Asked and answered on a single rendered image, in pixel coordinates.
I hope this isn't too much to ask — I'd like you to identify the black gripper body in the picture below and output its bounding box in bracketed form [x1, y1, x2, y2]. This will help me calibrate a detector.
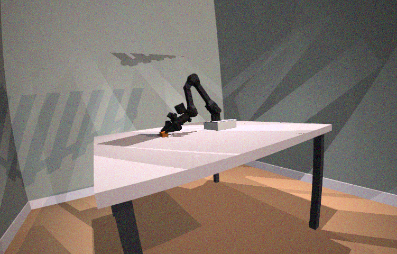
[165, 116, 184, 131]

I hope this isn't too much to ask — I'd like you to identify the orange block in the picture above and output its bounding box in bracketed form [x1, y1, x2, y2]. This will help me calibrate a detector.
[160, 131, 168, 138]

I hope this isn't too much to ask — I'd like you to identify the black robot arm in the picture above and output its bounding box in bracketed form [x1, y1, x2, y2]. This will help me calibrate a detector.
[167, 74, 222, 123]

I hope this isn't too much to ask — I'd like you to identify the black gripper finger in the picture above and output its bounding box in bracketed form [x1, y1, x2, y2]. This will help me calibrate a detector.
[165, 123, 178, 133]
[161, 122, 169, 132]

